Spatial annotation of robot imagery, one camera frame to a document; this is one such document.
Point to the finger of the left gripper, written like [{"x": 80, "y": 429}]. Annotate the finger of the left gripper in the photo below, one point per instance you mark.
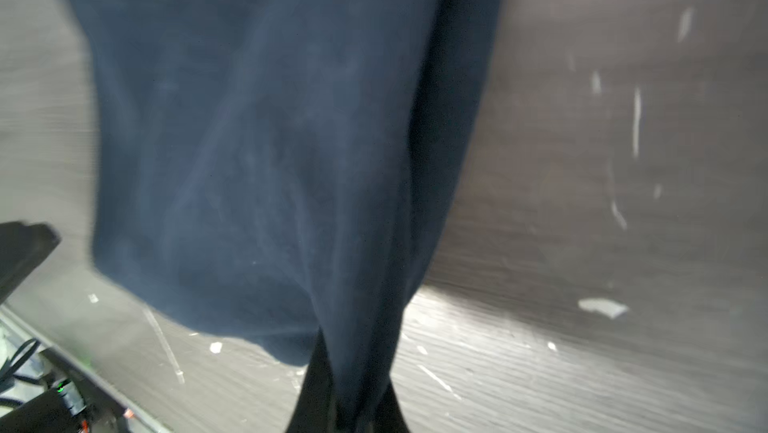
[{"x": 23, "y": 248}]

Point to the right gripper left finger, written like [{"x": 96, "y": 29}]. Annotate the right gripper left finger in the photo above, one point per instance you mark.
[{"x": 315, "y": 410}]

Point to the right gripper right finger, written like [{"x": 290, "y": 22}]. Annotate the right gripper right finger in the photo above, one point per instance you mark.
[{"x": 388, "y": 416}]

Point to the navy tank top red trim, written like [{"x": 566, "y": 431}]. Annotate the navy tank top red trim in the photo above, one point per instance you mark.
[{"x": 274, "y": 169}]

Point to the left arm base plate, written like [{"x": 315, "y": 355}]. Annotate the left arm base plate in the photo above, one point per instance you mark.
[{"x": 42, "y": 392}]

